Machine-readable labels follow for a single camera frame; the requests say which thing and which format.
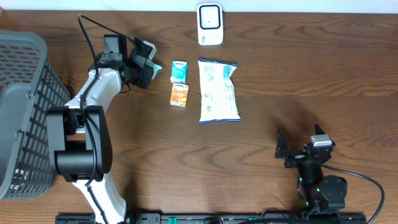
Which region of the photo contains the grey plastic mesh basket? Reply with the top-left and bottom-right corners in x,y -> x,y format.
1,30 -> 70,201

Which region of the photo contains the white barcode scanner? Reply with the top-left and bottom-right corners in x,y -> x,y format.
197,2 -> 224,45

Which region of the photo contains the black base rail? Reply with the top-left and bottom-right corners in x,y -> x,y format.
55,212 -> 368,224

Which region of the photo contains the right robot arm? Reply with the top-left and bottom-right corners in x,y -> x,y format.
275,124 -> 348,213

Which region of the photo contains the cream snack bag blue trim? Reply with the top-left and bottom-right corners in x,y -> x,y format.
198,58 -> 241,124

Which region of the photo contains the light teal crinkled packet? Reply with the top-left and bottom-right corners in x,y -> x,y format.
151,62 -> 162,79

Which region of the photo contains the teal tissue pack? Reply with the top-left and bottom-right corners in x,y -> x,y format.
170,61 -> 188,84

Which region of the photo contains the orange white tissue pack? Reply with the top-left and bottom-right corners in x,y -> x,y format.
170,83 -> 189,107

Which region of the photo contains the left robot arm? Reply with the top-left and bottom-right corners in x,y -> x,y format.
46,34 -> 159,223

